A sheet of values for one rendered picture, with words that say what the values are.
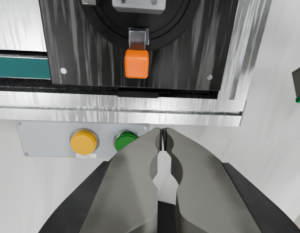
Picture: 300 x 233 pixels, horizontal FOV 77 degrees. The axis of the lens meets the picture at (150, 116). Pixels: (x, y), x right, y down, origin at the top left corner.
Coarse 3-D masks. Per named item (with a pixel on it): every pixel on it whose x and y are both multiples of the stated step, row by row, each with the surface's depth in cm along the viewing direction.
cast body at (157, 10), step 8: (112, 0) 15; (120, 0) 15; (128, 0) 15; (136, 0) 15; (144, 0) 15; (152, 0) 15; (160, 0) 15; (120, 8) 16; (128, 8) 15; (136, 8) 15; (144, 8) 15; (152, 8) 15; (160, 8) 15
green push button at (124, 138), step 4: (124, 132) 30; (128, 132) 30; (120, 136) 30; (124, 136) 29; (128, 136) 29; (132, 136) 30; (136, 136) 30; (116, 140) 30; (120, 140) 30; (124, 140) 30; (128, 140) 30; (132, 140) 30; (116, 144) 30; (120, 144) 30; (124, 144) 30; (116, 148) 30; (120, 148) 30
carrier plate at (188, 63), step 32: (64, 0) 22; (224, 0) 23; (64, 32) 23; (96, 32) 24; (192, 32) 24; (224, 32) 24; (64, 64) 25; (96, 64) 25; (160, 64) 25; (192, 64) 26; (224, 64) 26
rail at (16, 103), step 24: (0, 96) 27; (24, 96) 27; (48, 96) 28; (72, 96) 28; (96, 96) 28; (120, 96) 27; (144, 96) 27; (168, 96) 29; (192, 96) 29; (48, 120) 29; (72, 120) 29; (96, 120) 29; (120, 120) 30; (144, 120) 30; (168, 120) 30; (192, 120) 30; (216, 120) 30; (240, 120) 30
